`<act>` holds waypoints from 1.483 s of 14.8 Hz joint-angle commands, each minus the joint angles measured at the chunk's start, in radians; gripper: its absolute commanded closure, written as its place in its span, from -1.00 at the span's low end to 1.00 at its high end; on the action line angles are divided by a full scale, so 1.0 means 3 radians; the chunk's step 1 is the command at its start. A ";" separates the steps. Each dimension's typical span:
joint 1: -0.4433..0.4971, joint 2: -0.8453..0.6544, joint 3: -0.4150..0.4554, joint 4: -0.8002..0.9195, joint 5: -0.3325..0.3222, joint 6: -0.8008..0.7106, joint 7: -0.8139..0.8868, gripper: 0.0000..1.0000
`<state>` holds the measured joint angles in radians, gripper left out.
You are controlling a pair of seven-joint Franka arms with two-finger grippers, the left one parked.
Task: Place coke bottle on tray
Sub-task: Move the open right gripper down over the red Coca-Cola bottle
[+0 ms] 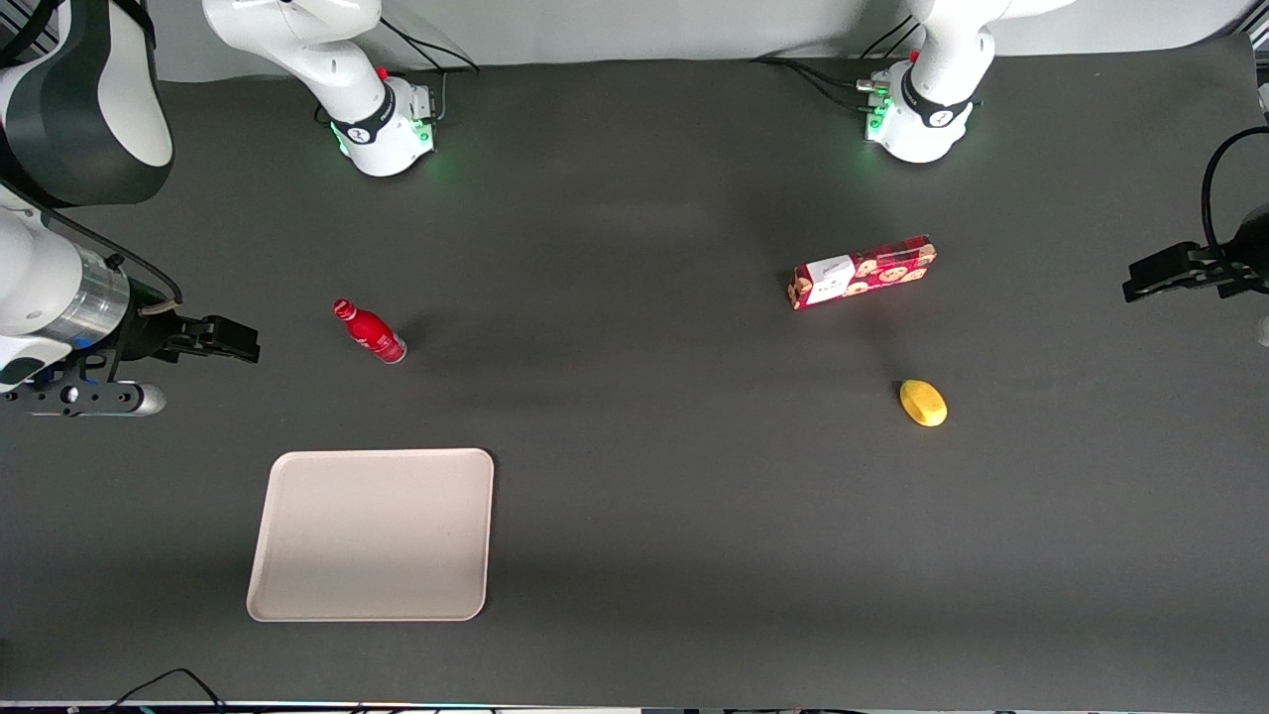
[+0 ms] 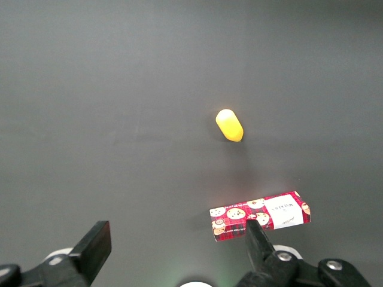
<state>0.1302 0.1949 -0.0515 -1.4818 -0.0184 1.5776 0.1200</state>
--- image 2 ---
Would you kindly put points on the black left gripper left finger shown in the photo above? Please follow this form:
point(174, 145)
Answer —
point(89, 254)

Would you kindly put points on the red tartan cookie box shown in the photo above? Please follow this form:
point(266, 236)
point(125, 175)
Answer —
point(239, 218)

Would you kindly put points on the yellow plastic lemon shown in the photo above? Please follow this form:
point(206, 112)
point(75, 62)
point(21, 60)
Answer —
point(229, 125)

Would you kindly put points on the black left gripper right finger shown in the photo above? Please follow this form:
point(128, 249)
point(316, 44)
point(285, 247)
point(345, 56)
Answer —
point(263, 254)

